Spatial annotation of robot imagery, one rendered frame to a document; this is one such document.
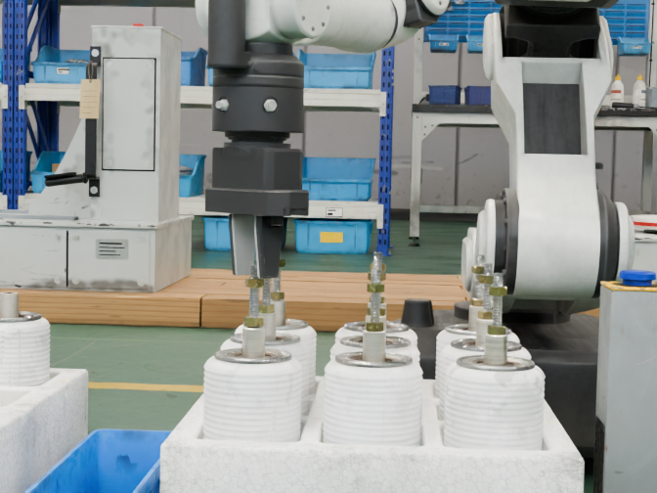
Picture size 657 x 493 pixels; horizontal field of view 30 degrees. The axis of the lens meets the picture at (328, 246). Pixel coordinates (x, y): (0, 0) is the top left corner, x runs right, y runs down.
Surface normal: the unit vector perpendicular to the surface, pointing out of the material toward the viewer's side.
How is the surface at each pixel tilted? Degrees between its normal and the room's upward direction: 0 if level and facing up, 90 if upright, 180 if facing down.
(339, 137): 90
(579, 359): 46
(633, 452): 90
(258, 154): 90
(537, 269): 115
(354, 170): 86
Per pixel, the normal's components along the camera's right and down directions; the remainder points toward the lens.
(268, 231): 0.71, 0.07
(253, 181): -0.71, 0.04
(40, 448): 1.00, 0.03
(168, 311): -0.07, 0.07
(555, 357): -0.04, -0.65
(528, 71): -0.07, 0.68
